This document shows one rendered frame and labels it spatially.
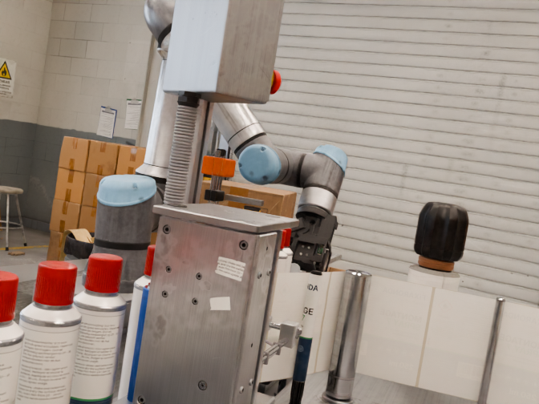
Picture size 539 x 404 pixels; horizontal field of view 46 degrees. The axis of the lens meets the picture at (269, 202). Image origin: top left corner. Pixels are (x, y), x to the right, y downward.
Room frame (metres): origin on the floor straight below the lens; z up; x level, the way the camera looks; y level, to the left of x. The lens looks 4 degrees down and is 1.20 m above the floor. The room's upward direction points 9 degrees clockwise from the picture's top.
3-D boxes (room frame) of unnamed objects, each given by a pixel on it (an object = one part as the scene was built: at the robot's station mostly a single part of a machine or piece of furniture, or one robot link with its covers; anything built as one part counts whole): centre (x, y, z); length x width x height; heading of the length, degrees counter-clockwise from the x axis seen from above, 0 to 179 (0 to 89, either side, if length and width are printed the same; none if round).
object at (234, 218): (0.66, 0.04, 1.14); 0.14 x 0.11 x 0.01; 162
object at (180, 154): (0.96, 0.14, 1.18); 0.04 x 0.04 x 0.21
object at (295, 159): (1.37, -0.01, 1.19); 0.11 x 0.11 x 0.08; 74
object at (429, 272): (1.07, -0.29, 1.03); 0.09 x 0.09 x 0.30
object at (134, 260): (1.33, 0.29, 0.94); 0.15 x 0.15 x 0.10
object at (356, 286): (0.90, -0.14, 0.97); 0.05 x 0.05 x 0.19
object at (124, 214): (1.34, 0.29, 1.06); 0.13 x 0.12 x 0.14; 164
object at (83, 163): (5.32, 1.07, 0.57); 1.20 x 0.85 x 1.14; 155
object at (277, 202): (1.84, 0.06, 0.99); 0.30 x 0.24 x 0.27; 171
